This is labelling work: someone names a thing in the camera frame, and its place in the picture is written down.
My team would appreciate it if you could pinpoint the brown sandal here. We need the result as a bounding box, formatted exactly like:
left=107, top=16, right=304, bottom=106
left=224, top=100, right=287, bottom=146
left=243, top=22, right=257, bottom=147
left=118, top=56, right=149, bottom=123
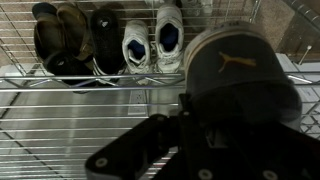
left=56, top=3, right=95, bottom=62
left=31, top=2, right=67, bottom=65

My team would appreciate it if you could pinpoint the black slide with white logo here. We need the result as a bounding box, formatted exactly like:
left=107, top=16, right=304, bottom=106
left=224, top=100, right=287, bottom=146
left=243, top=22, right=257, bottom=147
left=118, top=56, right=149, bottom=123
left=44, top=51, right=97, bottom=88

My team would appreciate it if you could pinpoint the black shoe with gold logo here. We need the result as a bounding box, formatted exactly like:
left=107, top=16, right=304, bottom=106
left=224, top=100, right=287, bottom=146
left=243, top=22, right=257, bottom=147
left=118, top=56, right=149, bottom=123
left=182, top=20, right=303, bottom=132

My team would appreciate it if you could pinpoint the black slide with white stripes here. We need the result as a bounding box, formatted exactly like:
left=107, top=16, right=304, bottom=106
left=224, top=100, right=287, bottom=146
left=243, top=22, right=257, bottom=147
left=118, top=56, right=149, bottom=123
left=89, top=7, right=127, bottom=76

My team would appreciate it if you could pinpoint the chrome wire shelf rack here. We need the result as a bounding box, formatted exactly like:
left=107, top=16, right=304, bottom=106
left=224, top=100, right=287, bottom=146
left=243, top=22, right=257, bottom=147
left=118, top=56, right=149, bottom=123
left=0, top=0, right=320, bottom=180

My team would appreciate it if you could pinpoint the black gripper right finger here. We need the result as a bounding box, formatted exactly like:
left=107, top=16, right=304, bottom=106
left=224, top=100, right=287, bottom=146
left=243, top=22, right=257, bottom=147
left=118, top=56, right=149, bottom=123
left=233, top=130, right=303, bottom=180

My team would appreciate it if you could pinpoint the white wall power outlet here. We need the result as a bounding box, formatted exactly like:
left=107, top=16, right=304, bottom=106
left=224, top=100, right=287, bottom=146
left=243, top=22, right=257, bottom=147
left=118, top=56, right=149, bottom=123
left=127, top=88, right=150, bottom=117

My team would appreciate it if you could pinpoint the small white sneaker blue lining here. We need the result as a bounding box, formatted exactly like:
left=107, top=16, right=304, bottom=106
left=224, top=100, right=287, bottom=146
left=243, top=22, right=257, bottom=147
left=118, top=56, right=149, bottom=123
left=154, top=3, right=185, bottom=75
left=121, top=19, right=153, bottom=76

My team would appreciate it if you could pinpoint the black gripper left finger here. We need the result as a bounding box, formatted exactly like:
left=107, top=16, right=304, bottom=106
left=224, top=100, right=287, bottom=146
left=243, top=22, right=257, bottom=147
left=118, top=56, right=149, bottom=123
left=84, top=93, right=201, bottom=180

